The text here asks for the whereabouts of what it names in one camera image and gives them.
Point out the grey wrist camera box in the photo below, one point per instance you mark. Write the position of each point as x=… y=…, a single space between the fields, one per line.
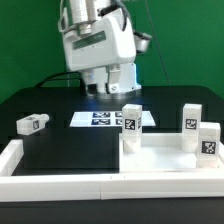
x=141 y=41

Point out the white square table top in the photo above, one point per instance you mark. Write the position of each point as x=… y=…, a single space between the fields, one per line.
x=159 y=152

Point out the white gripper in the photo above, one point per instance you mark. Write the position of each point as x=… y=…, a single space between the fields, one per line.
x=107 y=45

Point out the white sheet with markers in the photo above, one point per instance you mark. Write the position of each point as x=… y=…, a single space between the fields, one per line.
x=94 y=119

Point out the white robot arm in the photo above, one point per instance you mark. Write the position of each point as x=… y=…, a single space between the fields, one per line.
x=80 y=15

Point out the white U-shaped fence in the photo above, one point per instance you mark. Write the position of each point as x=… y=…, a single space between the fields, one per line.
x=202 y=183

